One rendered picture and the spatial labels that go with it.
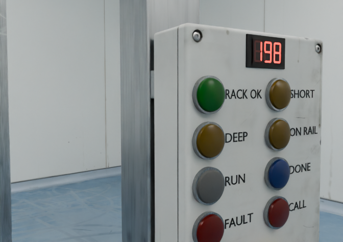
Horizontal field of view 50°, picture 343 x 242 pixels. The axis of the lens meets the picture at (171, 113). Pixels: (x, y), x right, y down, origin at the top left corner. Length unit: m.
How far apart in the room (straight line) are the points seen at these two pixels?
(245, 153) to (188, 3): 0.15
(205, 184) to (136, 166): 0.09
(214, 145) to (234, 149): 0.03
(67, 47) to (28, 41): 0.44
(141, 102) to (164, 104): 0.04
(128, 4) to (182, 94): 0.13
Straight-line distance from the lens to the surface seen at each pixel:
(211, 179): 0.29
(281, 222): 0.36
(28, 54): 4.21
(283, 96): 0.34
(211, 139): 0.28
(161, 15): 0.34
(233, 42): 0.31
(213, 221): 0.30
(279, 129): 0.34
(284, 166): 0.35
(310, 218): 0.41
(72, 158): 4.44
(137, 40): 0.35
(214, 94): 0.28
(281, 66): 0.35
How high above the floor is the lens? 1.03
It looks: 3 degrees down
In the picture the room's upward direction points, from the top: straight up
